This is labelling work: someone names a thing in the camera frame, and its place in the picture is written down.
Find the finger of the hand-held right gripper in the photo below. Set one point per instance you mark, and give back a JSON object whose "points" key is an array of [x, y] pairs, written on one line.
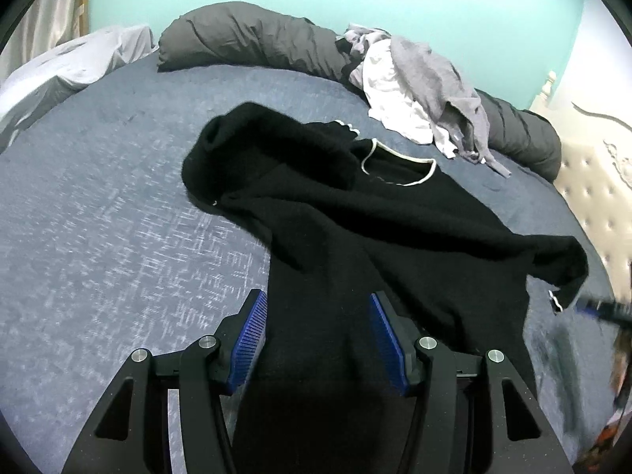
{"points": [[612, 311]]}

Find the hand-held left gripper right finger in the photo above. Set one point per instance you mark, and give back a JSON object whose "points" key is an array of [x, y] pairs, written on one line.
{"points": [[390, 345]]}

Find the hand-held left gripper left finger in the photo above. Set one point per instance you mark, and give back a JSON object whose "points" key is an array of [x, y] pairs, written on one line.
{"points": [[249, 340]]}

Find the black sweater with white trim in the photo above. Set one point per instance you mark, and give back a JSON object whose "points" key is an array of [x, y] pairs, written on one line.
{"points": [[345, 217]]}

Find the cream tufted headboard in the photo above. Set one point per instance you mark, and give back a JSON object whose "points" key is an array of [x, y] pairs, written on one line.
{"points": [[592, 192]]}

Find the colourful patterned cloth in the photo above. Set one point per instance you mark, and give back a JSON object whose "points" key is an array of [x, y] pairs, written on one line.
{"points": [[605, 437]]}

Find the white garment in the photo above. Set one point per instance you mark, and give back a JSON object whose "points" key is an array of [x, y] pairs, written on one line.
{"points": [[390, 94]]}

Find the grey garment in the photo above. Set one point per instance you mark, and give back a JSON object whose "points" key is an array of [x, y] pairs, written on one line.
{"points": [[429, 74]]}

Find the dark grey rolled duvet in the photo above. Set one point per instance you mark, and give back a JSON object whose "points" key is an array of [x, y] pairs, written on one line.
{"points": [[247, 34]]}

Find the light grey quilt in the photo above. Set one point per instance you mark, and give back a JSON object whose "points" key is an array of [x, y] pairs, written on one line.
{"points": [[59, 64]]}

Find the striped curtain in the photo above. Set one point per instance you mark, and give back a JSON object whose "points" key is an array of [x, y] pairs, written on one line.
{"points": [[44, 15]]}

